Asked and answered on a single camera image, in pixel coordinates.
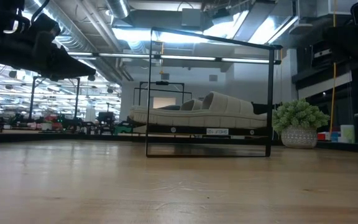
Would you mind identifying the yellow pole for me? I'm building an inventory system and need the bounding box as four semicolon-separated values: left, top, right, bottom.
329;0;337;133

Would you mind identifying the round green potted plant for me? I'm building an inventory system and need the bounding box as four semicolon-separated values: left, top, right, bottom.
272;98;331;149

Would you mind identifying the black background cabinet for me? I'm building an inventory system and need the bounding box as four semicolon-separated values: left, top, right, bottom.
252;102;272;114

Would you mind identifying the wooden shelf with black frame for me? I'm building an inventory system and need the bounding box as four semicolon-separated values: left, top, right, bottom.
128;26;283;158

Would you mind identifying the white green cylinder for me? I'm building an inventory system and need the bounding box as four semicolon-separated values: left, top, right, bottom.
340;124;356;144

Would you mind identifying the grey slide sandal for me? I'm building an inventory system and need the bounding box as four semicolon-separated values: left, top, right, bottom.
129;91;269;129
178;98;204;112

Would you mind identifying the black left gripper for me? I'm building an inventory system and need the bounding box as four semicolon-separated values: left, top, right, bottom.
23;12;96;79

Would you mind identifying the black gantry frame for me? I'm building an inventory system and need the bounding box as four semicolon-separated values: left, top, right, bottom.
139;81;185;106
28;76;81;121

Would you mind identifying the long ceiling light bar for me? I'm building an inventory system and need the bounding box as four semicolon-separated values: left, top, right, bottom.
67;51;282;65

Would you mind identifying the grey ceiling box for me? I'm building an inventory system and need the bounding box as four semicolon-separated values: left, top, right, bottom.
181;8;203;27

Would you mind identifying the black aluminium table frame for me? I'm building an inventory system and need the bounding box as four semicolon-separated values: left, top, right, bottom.
0;131;358;154

